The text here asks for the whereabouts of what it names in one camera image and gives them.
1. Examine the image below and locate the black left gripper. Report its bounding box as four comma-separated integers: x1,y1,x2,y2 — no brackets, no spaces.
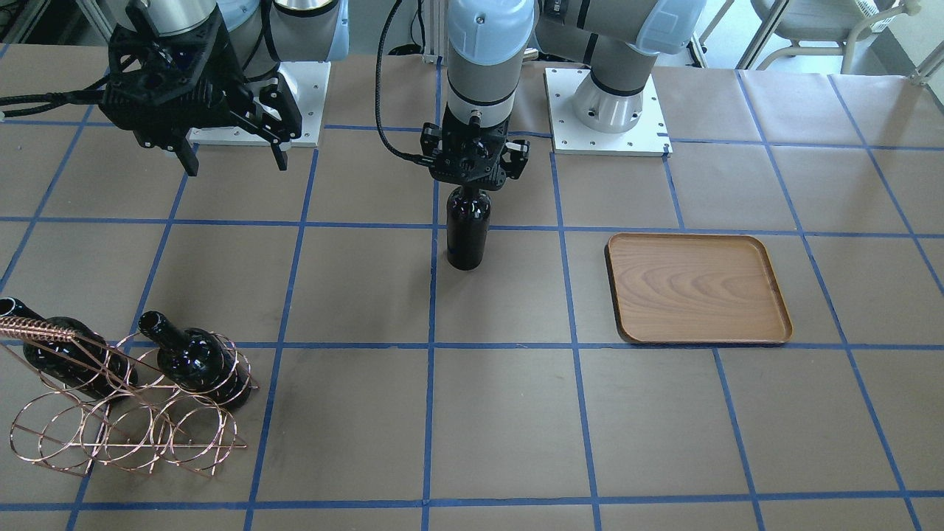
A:
420,122,530,191

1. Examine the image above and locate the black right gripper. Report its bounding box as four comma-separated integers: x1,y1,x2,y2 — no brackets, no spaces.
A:
99,7,302,177

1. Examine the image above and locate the dark wine bottle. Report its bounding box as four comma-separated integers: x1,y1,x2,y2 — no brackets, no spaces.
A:
138,310,251,411
446,186,492,270
1,298,139,400

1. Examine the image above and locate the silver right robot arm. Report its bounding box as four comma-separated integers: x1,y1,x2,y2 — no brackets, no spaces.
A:
98,1,350,177

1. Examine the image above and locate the wooden tray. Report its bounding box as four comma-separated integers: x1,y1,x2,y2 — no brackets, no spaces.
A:
605,232,794,345

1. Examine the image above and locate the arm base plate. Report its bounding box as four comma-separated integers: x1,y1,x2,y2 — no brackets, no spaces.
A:
188,62,332,148
545,68,673,157

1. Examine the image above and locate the copper wire wine basket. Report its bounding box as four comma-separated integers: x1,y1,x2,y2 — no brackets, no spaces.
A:
2,316,247,477

